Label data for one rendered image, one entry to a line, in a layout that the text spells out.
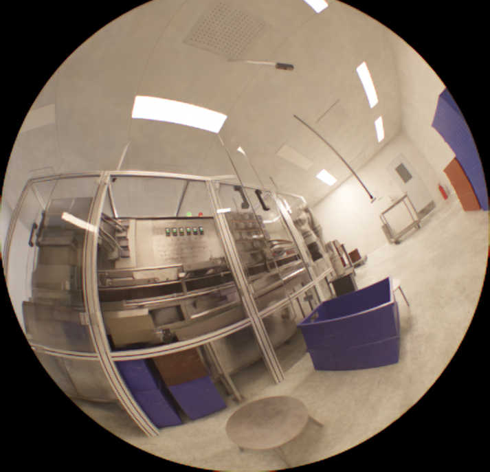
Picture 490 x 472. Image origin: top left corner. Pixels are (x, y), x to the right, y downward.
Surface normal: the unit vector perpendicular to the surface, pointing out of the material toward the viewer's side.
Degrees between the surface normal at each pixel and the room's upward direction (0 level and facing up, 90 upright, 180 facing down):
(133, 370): 90
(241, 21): 180
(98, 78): 180
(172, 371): 90
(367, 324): 90
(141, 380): 90
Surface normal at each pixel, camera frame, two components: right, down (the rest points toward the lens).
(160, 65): 0.33, 0.86
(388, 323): -0.78, 0.02
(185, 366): 0.52, -0.51
